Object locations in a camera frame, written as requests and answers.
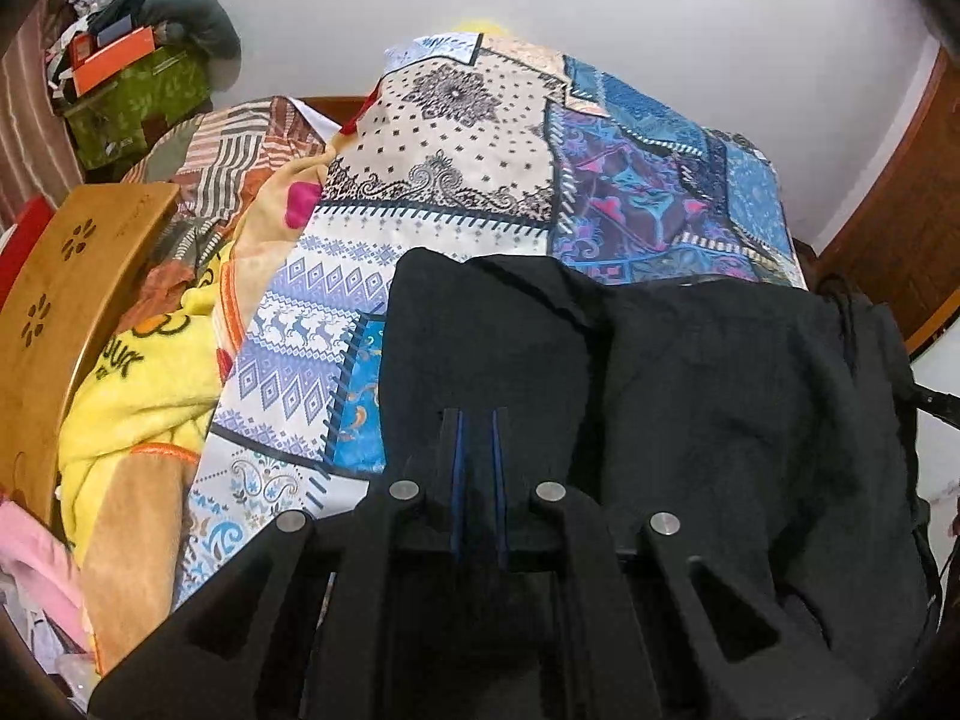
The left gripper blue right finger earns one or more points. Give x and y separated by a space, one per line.
499 440

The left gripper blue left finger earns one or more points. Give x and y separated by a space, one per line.
452 466

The black zip hoodie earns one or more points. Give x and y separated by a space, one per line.
713 501

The patchwork blue bed quilt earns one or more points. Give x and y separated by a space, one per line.
470 145

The yellow cartoon blanket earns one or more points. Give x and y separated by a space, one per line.
130 445

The striped brown pillow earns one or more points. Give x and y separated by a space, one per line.
214 157

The brown wooden door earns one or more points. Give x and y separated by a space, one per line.
900 247

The green patterned storage box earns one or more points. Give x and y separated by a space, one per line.
124 116

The grey stuffed pillow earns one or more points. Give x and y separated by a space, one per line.
204 22

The striped pink curtain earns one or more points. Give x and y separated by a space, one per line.
38 159

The orange flat box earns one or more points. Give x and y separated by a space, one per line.
111 59

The yellow ring pillow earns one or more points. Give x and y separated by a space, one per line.
485 26

